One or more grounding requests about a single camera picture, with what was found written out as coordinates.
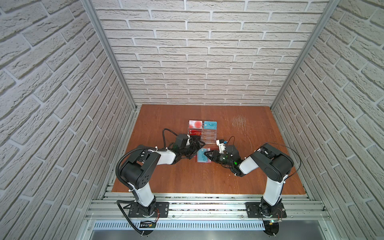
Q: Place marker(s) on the aluminium mounting rail frame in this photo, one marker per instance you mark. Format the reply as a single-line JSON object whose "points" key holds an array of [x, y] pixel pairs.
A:
{"points": [[206, 212]]}

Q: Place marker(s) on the teal VIP card in stand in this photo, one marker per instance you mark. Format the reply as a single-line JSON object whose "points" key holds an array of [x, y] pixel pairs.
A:
{"points": [[210, 125]]}

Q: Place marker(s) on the white red circle card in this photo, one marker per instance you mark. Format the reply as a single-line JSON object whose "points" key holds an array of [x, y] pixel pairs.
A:
{"points": [[195, 124]]}

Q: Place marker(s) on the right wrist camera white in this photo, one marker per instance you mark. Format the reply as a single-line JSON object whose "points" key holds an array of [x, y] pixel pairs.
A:
{"points": [[221, 145]]}

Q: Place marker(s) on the clear acrylic card display stand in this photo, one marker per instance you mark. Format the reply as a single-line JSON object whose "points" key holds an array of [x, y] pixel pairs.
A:
{"points": [[208, 136]]}

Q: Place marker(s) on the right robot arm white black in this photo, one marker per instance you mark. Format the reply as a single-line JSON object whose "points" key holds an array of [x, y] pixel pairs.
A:
{"points": [[275, 164]]}

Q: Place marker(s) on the small circuit board left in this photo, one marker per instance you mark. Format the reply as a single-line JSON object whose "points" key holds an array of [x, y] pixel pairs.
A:
{"points": [[147, 225]]}

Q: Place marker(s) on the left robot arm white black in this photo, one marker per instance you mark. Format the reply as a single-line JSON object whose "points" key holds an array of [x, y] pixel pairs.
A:
{"points": [[136, 167]]}

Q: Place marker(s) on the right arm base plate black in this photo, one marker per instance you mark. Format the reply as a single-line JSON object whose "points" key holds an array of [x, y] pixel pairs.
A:
{"points": [[263, 210]]}

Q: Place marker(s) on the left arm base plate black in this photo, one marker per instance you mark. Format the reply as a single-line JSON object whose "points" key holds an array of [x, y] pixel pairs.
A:
{"points": [[160, 209]]}

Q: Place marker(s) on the red VIP card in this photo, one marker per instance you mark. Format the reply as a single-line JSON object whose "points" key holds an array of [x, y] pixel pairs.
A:
{"points": [[195, 132]]}

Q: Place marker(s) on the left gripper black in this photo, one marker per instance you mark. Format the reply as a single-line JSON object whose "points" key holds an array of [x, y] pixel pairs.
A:
{"points": [[195, 147]]}

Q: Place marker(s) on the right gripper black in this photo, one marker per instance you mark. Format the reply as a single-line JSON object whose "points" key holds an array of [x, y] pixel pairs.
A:
{"points": [[214, 156]]}

